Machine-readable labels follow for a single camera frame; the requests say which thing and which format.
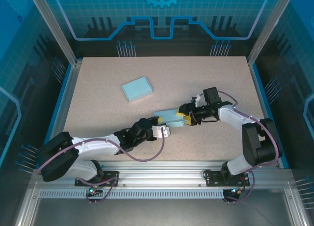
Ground light blue paper box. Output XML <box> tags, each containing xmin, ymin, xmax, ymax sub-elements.
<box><xmin>121</xmin><ymin>75</ymin><xmax>154</xmax><ymax>103</ymax></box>
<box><xmin>153</xmin><ymin>107</ymin><xmax>188</xmax><ymax>129</ymax></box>

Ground blue side trim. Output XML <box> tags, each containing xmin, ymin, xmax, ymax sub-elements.
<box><xmin>249</xmin><ymin>63</ymin><xmax>290</xmax><ymax>169</ymax></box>

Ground small connector with LEDs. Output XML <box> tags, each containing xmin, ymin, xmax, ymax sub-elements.
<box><xmin>224</xmin><ymin>186</ymin><xmax>246</xmax><ymax>197</ymax></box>
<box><xmin>85</xmin><ymin>184</ymin><xmax>104</xmax><ymax>197</ymax></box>

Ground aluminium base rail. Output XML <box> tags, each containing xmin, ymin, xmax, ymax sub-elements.
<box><xmin>29</xmin><ymin>159</ymin><xmax>295</xmax><ymax>190</ymax></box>

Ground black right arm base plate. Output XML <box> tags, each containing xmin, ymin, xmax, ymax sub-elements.
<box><xmin>205</xmin><ymin>170</ymin><xmax>250</xmax><ymax>187</ymax></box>

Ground white slotted cable duct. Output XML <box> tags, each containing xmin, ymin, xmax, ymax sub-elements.
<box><xmin>38</xmin><ymin>189</ymin><xmax>226</xmax><ymax>200</ymax></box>

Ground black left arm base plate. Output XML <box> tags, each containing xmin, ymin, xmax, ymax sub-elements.
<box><xmin>75</xmin><ymin>170</ymin><xmax>120</xmax><ymax>187</ymax></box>

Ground aluminium side rail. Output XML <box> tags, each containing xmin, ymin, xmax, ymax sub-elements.
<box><xmin>39</xmin><ymin>60</ymin><xmax>84</xmax><ymax>170</ymax></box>

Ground aluminium frame post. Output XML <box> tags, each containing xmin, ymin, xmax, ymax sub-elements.
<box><xmin>26</xmin><ymin>0</ymin><xmax>83</xmax><ymax>66</ymax></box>
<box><xmin>247</xmin><ymin>0</ymin><xmax>297</xmax><ymax>66</ymax></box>

